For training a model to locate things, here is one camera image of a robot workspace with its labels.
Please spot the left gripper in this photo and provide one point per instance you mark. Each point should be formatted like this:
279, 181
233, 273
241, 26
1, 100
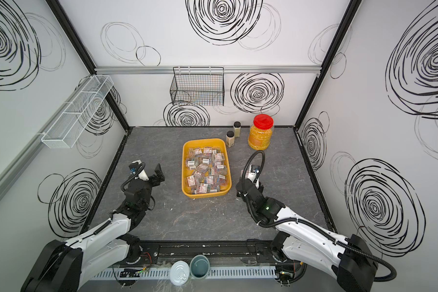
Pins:
160, 176

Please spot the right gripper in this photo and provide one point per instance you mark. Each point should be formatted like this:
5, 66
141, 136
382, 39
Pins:
260, 188

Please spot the yellow plastic tray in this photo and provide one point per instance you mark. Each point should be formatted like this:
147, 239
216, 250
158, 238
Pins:
213, 170

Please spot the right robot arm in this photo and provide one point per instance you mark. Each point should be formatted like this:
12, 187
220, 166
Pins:
346, 259

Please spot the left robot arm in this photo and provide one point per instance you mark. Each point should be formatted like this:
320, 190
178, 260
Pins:
67, 266

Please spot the paper clip box in tray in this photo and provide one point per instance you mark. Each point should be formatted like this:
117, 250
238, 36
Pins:
207, 151

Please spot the red lid corn jar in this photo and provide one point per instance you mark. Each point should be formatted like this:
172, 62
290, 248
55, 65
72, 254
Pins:
261, 132

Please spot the far spice bottle black cap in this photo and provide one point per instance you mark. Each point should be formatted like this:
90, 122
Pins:
237, 129

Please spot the teal cup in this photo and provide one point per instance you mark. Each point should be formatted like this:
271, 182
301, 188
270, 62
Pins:
200, 267

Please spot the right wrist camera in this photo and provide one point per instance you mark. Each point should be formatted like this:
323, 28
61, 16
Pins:
253, 172

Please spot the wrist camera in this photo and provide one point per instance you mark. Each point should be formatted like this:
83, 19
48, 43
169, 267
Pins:
253, 172
137, 171

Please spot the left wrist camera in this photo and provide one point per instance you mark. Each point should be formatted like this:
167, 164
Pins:
137, 171

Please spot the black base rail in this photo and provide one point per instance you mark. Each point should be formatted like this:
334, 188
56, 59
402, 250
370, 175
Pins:
219, 250

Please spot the white mesh wall shelf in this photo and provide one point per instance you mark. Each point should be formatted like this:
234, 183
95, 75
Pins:
87, 111

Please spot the black wire basket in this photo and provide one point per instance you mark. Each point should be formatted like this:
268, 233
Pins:
201, 85

